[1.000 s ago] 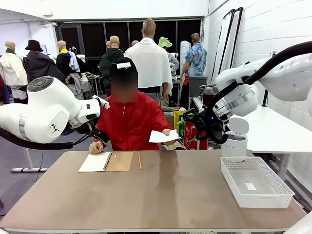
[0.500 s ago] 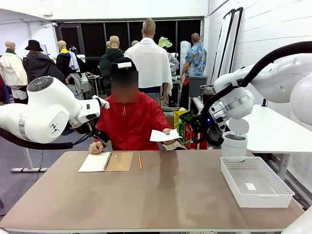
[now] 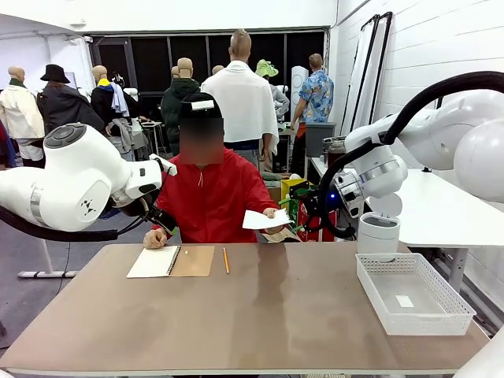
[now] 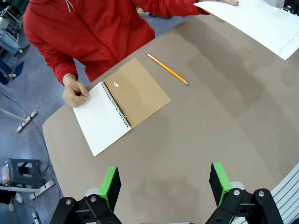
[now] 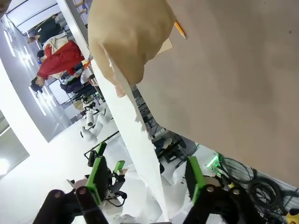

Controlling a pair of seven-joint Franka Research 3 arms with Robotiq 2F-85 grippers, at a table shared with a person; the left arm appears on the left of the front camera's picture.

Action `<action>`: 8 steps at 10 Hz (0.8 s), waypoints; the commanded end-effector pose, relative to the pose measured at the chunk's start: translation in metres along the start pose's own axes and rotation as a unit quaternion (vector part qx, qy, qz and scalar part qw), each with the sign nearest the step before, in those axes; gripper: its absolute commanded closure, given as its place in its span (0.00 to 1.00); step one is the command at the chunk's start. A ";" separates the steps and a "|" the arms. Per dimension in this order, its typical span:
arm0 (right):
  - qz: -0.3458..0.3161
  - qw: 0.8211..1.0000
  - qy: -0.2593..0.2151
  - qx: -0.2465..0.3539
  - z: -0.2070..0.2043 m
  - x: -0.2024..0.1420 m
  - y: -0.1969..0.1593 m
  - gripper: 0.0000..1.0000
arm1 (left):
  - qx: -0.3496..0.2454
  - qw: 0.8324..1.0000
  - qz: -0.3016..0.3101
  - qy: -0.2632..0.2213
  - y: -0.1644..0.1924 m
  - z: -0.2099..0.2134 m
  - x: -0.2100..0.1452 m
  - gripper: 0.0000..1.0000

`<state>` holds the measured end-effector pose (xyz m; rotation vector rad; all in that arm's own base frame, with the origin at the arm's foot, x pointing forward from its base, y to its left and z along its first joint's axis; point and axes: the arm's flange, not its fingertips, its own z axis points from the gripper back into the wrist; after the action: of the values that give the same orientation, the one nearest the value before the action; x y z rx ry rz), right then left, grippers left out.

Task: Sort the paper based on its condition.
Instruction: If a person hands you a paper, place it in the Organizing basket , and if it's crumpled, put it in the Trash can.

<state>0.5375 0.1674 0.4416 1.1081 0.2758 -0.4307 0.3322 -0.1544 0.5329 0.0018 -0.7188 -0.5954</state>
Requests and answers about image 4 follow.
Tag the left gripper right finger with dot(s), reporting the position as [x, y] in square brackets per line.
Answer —
[220, 184]

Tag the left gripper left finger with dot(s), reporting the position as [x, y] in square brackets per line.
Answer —
[109, 186]

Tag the brown spiral notebook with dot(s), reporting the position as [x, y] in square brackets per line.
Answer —
[137, 93]

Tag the white paper sheet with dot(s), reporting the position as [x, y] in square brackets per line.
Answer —
[257, 25]

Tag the person's left forearm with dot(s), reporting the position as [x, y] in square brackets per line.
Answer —
[168, 8]

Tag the person's right forearm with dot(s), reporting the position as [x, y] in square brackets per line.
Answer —
[58, 65]

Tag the person's right hand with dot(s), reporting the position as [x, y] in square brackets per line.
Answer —
[74, 92]

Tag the person's left hand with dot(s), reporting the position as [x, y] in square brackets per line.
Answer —
[231, 2]

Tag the white stand foot bar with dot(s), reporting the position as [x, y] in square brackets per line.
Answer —
[27, 120]
[43, 188]

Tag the white slatted object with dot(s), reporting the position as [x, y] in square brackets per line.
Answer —
[289, 186]

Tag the grey plastic stool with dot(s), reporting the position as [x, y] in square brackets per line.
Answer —
[25, 172]

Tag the yellow pencil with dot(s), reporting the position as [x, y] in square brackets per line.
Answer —
[167, 68]

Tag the person in red jacket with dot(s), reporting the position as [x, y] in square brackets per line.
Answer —
[93, 30]

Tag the cluttered metal rack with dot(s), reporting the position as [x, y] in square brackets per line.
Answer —
[9, 32]

